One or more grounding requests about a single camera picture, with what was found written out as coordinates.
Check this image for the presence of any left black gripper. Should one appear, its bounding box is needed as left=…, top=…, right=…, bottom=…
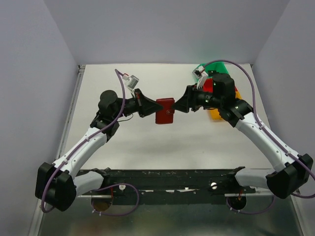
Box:
left=112, top=88, right=163, bottom=119

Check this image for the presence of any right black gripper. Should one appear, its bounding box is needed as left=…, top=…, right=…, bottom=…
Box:
left=171, top=83, right=222, bottom=113

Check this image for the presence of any red leather card holder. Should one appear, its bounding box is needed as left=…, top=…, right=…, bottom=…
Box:
left=155, top=98, right=175, bottom=124

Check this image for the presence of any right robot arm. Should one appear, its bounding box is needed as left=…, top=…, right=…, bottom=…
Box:
left=172, top=73, right=313, bottom=199

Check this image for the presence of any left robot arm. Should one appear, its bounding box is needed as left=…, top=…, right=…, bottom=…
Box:
left=35, top=88, right=163, bottom=213

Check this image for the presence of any red plastic bin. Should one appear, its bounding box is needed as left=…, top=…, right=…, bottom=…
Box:
left=202, top=78, right=237, bottom=93

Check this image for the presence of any yellow plastic bin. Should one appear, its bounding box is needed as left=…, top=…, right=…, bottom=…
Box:
left=209, top=90, right=242, bottom=121

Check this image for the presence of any black item in green bin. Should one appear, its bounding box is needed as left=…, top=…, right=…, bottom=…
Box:
left=208, top=70, right=217, bottom=76

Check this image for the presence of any green plastic bin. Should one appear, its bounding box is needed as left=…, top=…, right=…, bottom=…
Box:
left=192, top=62, right=229, bottom=82

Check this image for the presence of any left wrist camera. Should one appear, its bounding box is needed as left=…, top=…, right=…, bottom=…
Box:
left=122, top=74, right=139, bottom=91

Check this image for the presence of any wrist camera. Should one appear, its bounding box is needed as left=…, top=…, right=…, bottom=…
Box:
left=122, top=74, right=139, bottom=91
left=192, top=65, right=208, bottom=89

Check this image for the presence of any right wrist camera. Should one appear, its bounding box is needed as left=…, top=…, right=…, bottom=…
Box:
left=192, top=65, right=208, bottom=89

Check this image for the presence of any aluminium left side rail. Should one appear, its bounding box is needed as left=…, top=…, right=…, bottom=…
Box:
left=55, top=64, right=86, bottom=160

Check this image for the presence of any aluminium rail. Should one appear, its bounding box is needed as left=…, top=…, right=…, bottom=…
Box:
left=76, top=184, right=272, bottom=202
left=55, top=64, right=86, bottom=160

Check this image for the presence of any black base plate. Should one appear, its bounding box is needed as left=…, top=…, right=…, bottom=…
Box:
left=76, top=169, right=271, bottom=206

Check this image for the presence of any aluminium front rail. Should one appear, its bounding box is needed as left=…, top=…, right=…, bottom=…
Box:
left=76, top=184, right=272, bottom=202

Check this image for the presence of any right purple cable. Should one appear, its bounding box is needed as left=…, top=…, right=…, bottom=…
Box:
left=203, top=60, right=315, bottom=214

